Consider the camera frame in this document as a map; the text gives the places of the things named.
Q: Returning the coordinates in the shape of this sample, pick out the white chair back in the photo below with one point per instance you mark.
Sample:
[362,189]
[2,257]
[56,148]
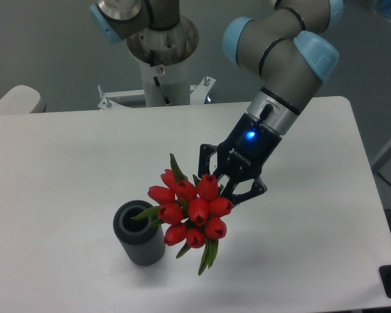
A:
[22,99]

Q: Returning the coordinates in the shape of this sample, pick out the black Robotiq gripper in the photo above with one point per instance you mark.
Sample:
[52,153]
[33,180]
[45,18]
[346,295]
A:
[240,157]

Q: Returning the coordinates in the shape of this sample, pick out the red tulip bouquet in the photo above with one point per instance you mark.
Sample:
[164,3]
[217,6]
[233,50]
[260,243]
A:
[192,210]

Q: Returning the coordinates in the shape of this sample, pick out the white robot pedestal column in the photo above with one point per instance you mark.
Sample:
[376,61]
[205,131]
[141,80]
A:
[164,56]

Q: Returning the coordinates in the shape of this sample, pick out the white pedestal base frame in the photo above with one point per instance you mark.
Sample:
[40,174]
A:
[198,94]

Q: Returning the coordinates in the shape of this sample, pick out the dark grey ribbed vase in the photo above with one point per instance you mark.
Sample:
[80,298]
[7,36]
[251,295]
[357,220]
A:
[143,243]

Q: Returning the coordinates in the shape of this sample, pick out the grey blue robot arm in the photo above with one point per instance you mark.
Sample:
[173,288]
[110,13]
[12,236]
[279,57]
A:
[285,50]

